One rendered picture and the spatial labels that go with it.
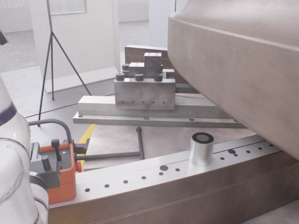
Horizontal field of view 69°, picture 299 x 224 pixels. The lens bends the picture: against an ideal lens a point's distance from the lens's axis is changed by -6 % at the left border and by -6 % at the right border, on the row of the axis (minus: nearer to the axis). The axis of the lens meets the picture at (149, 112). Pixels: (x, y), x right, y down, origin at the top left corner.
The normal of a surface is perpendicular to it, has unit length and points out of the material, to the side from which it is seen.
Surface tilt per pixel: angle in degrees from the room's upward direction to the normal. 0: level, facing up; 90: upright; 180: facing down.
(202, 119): 0
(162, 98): 90
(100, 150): 0
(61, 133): 0
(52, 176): 90
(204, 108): 72
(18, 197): 89
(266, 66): 90
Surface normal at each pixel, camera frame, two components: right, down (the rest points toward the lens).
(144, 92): -0.06, 0.44
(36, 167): 0.00, -0.90
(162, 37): -0.79, 0.27
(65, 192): 0.33, 0.52
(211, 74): -0.96, 0.12
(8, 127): 0.87, 0.07
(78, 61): 0.61, 0.35
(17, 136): 0.67, -0.74
